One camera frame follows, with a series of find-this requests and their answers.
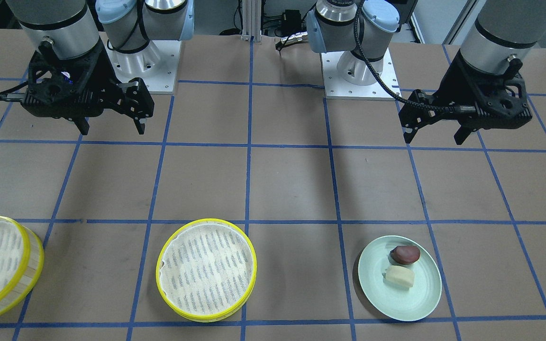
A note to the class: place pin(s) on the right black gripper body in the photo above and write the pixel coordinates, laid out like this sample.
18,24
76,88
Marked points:
104,71

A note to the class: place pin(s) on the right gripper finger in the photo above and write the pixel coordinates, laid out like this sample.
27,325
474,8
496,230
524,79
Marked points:
82,125
140,123

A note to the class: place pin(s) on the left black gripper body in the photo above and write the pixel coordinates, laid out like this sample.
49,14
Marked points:
458,84

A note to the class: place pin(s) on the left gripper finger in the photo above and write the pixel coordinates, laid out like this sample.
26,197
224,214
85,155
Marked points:
410,133
462,134

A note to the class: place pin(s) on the white bun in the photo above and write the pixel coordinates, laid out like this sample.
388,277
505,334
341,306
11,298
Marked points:
400,275

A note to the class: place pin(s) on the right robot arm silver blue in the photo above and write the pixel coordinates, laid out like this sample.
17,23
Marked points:
125,26

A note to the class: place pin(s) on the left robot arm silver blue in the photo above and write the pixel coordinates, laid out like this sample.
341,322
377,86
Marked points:
502,29

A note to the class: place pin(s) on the brown bun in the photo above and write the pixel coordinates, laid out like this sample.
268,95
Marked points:
405,254

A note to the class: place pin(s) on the light green plate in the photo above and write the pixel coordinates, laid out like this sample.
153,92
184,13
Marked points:
394,301

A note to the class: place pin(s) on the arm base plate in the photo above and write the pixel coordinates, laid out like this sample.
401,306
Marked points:
164,66
344,83

